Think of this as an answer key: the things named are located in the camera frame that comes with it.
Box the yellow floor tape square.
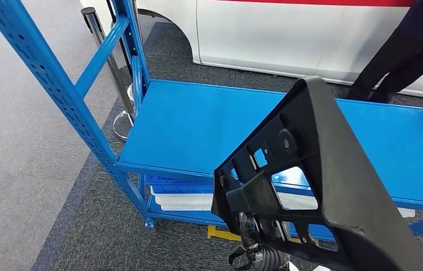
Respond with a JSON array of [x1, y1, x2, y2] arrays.
[[206, 225, 304, 244]]

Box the blue plastic bin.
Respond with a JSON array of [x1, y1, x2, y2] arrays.
[[144, 174, 214, 195]]

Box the black plastic plate bracket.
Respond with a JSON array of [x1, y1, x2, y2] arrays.
[[211, 76, 423, 271]]

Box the chrome stanchion post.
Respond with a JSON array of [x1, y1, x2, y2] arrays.
[[81, 6, 136, 142]]

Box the person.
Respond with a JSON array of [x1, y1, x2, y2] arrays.
[[345, 0, 423, 104]]

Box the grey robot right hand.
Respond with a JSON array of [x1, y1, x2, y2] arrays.
[[238, 212, 289, 263]]

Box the white vehicle body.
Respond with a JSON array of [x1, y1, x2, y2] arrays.
[[80, 0, 423, 100]]

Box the blue steel shelf rack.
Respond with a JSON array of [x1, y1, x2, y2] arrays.
[[0, 0, 423, 243]]

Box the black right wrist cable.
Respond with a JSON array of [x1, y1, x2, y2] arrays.
[[228, 244, 253, 271]]

